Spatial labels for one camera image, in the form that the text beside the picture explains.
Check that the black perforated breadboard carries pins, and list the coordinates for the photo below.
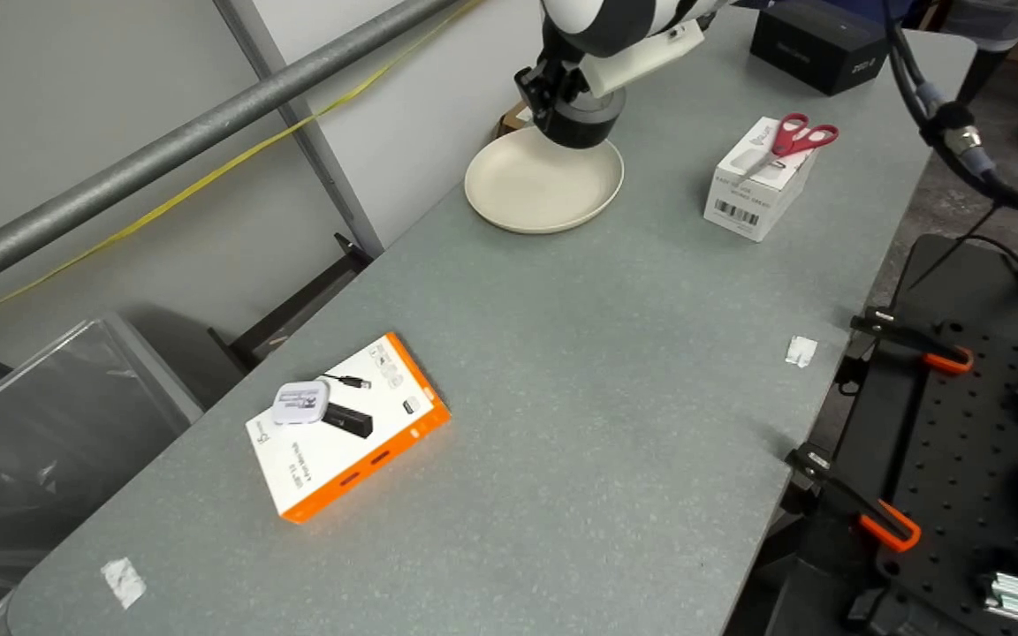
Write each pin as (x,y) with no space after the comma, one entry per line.
(969,447)

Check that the white cardboard box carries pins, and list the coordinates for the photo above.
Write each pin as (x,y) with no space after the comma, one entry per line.
(757,195)

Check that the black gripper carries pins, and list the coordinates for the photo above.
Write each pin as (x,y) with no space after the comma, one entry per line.
(565,72)

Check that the white tape piece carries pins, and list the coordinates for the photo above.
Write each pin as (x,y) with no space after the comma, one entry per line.
(123,580)
(803,350)

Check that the orange and white product box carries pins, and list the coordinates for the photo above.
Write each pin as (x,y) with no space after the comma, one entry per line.
(353,443)

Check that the grey aluminium frame strut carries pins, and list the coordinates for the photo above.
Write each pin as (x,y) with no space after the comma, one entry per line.
(310,129)

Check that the black box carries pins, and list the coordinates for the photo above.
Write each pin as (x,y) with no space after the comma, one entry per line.
(822,46)

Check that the black orange bar clamp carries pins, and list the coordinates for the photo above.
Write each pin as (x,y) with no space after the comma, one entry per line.
(858,499)
(918,344)

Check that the beige round plate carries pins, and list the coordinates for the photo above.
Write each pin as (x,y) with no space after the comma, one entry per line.
(539,190)

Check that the grey metal pole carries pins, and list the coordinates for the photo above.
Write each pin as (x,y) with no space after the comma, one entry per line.
(157,154)

